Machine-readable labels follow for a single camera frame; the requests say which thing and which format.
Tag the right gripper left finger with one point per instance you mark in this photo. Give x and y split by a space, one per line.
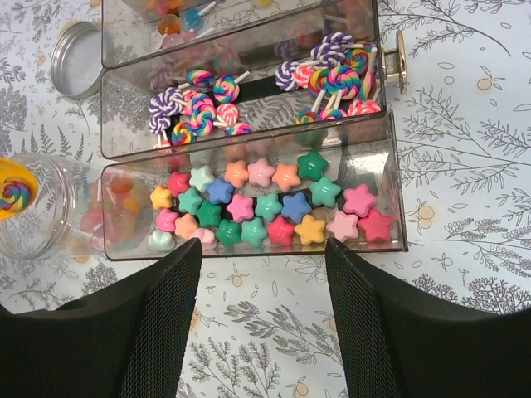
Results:
126 340

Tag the floral patterned table mat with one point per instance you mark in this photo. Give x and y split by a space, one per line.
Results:
463 135

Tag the clear compartment candy box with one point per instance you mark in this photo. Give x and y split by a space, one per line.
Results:
359 149

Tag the silver round jar lid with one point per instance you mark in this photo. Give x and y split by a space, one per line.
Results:
77 60

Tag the clear plastic jar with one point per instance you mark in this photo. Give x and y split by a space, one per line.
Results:
80 209

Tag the yellow plastic scoop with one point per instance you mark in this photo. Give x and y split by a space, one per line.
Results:
19 188

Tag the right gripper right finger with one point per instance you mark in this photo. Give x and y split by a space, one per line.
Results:
399 341

